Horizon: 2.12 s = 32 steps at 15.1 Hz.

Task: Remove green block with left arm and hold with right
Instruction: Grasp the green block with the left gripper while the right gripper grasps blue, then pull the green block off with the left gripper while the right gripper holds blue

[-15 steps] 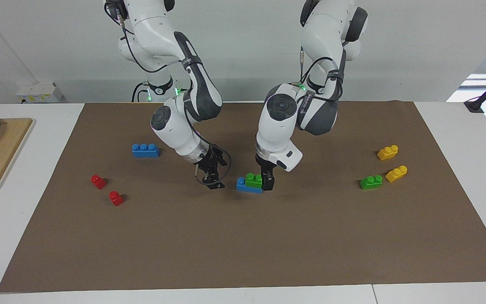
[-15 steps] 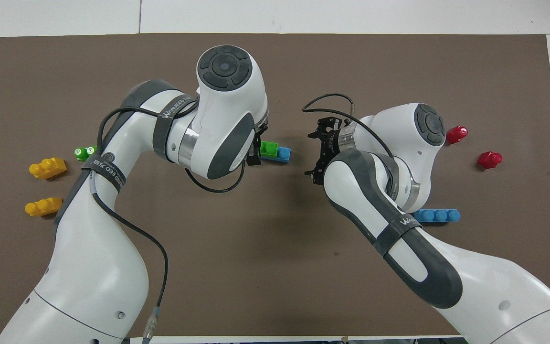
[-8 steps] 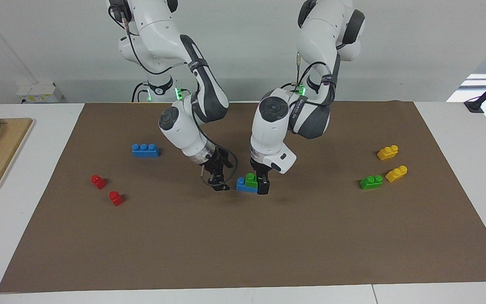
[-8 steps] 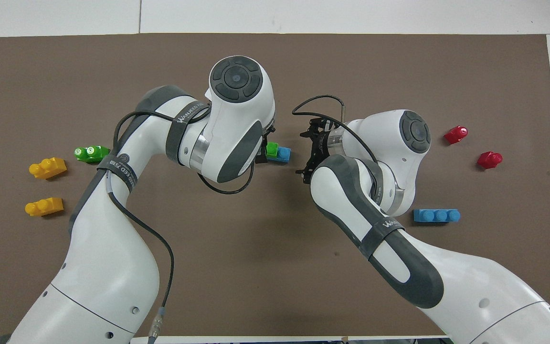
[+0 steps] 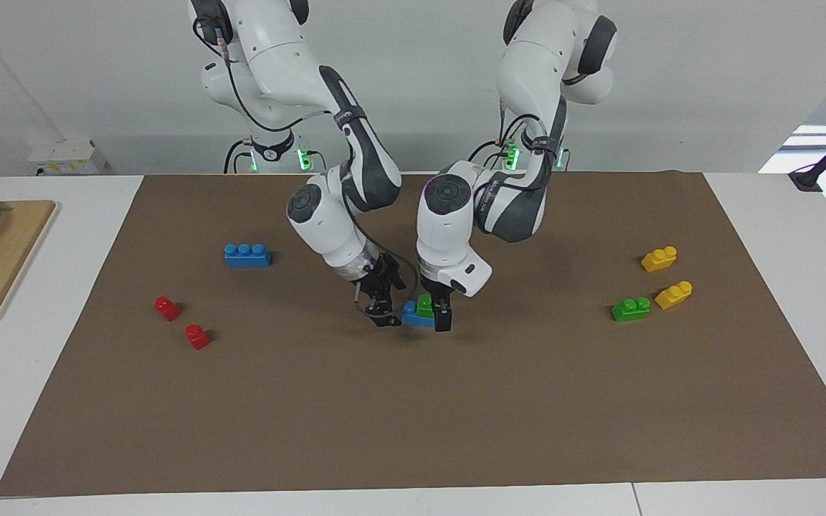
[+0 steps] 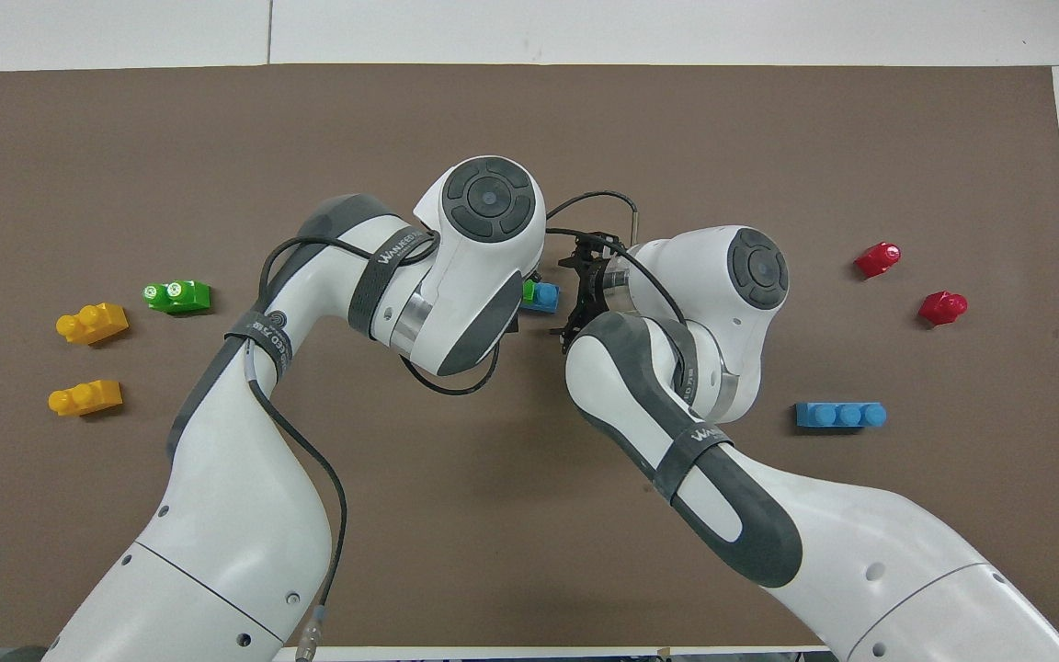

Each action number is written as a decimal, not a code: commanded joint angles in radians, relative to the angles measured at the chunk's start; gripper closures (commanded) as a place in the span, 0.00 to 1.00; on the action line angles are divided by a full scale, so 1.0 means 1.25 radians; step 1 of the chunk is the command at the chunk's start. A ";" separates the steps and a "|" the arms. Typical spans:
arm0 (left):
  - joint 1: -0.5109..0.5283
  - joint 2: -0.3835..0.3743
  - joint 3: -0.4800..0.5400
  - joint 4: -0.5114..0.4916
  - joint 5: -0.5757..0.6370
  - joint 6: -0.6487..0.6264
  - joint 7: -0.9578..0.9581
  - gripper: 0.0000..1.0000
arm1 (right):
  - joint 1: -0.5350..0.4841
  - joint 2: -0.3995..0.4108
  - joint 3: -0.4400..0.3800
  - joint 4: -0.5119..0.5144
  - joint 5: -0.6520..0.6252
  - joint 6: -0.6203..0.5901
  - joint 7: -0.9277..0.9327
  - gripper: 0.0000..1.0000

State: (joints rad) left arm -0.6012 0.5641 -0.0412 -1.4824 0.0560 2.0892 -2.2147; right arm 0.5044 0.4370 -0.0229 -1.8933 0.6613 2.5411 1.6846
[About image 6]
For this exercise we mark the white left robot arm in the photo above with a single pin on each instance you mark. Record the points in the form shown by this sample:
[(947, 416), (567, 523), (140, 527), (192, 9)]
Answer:
[(244, 552)]

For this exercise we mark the yellow two-stud block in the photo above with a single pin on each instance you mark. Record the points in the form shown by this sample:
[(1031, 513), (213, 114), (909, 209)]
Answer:
[(86, 398), (93, 324)]

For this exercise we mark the red one-stud block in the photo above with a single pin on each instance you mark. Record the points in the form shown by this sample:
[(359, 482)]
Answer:
[(941, 308), (877, 260)]

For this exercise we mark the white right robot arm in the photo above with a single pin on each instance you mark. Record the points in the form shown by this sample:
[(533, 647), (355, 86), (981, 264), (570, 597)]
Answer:
[(860, 552)]

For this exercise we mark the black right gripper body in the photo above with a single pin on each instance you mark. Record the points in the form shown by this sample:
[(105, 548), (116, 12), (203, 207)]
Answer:
[(596, 285)]

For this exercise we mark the green two-stud block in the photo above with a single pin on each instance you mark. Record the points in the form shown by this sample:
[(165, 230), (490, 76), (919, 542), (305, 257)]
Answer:
[(178, 296), (529, 292)]

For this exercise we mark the brown table mat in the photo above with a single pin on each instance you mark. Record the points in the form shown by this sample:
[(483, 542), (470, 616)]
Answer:
[(529, 119)]

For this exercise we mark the blue three-stud block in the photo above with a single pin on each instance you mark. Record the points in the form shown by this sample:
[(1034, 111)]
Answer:
[(840, 416), (547, 298)]

